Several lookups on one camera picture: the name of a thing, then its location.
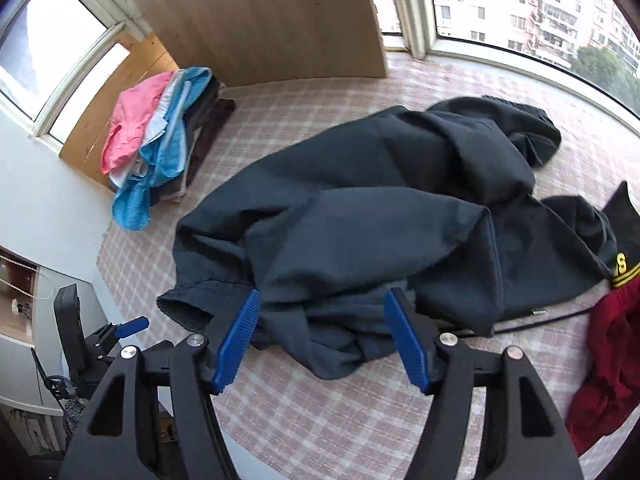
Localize dark grey trousers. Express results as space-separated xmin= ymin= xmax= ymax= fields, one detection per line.
xmin=157 ymin=96 xmax=617 ymax=380

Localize dark brown folded clothes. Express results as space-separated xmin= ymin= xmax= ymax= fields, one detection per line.
xmin=151 ymin=77 xmax=236 ymax=206

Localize pink plaid table cloth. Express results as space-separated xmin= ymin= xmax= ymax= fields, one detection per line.
xmin=92 ymin=54 xmax=639 ymax=479

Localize white shirt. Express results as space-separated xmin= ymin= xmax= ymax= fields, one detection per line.
xmin=107 ymin=70 xmax=184 ymax=190

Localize light blue garment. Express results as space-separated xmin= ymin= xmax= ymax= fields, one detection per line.
xmin=112 ymin=66 xmax=213 ymax=231

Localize light pine wooden panel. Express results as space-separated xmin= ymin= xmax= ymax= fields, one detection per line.
xmin=58 ymin=32 xmax=178 ymax=188

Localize dark red garment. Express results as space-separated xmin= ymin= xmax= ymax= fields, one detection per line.
xmin=565 ymin=280 xmax=639 ymax=455

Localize pink shirt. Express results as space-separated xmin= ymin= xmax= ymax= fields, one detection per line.
xmin=101 ymin=70 xmax=175 ymax=174

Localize black garment with yellow stripes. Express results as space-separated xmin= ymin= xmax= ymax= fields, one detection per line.
xmin=603 ymin=181 xmax=640 ymax=288

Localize large brown wooden board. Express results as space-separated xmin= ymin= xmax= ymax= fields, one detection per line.
xmin=132 ymin=0 xmax=386 ymax=87

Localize black drawstring cord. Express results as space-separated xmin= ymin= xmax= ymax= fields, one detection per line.
xmin=449 ymin=306 xmax=597 ymax=337

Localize white window frame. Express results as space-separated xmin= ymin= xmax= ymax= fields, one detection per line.
xmin=1 ymin=0 xmax=639 ymax=127

